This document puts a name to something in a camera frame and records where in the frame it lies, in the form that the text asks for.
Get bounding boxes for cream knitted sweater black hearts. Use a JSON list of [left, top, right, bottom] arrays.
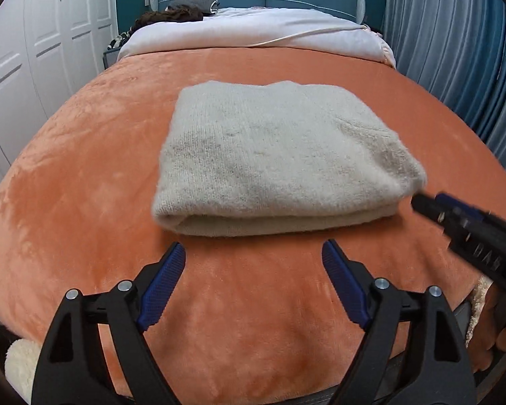
[[151, 81, 427, 237]]

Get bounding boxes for dark clothes pile on bed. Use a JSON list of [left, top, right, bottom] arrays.
[[107, 0, 219, 51]]

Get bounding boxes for person's right hand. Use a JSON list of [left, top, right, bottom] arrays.
[[467, 284, 506, 373]]

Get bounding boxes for blue-grey striped curtain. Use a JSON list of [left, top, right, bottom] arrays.
[[383, 0, 506, 169]]

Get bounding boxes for orange plush bed blanket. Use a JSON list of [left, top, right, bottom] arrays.
[[0, 48, 506, 404]]

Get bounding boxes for white folded duvet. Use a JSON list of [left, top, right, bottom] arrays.
[[118, 8, 396, 68]]

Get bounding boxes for white wardrobe with red stickers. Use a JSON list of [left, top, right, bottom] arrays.
[[0, 0, 118, 183]]

